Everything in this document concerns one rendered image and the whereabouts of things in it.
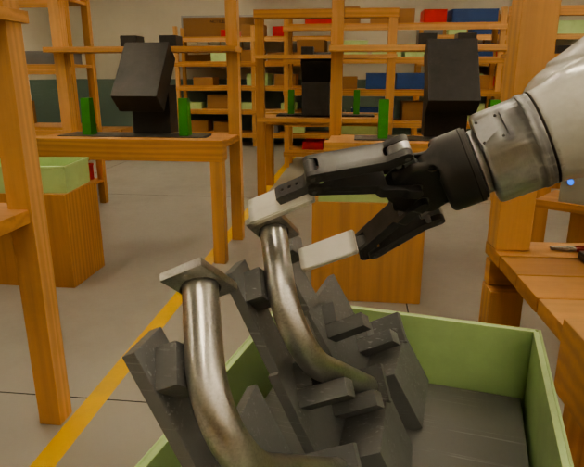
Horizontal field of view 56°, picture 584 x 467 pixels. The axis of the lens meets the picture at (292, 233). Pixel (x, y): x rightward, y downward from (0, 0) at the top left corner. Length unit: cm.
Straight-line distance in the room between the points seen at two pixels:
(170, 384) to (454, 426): 53
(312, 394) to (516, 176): 30
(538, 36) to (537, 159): 101
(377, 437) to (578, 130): 39
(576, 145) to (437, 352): 50
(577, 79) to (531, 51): 98
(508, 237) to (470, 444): 83
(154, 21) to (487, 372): 1128
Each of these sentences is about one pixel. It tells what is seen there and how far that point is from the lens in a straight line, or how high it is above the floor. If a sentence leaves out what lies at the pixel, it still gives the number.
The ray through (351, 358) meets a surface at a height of 94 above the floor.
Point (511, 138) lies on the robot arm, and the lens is 52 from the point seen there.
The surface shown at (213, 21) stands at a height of 233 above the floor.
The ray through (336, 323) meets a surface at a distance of 76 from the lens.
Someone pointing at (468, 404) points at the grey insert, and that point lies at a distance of 92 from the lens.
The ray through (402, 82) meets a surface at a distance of 807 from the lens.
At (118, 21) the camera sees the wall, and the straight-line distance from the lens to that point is 1217.
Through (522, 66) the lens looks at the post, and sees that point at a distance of 150.
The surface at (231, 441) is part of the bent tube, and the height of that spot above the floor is 108.
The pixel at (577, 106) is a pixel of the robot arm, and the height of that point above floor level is 131.
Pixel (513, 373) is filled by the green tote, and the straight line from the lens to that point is 94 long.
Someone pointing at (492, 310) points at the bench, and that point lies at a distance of 162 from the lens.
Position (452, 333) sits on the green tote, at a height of 94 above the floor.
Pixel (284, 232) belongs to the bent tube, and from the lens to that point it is 59.
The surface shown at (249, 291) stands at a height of 112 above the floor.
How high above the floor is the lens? 133
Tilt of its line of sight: 16 degrees down
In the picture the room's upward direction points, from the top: straight up
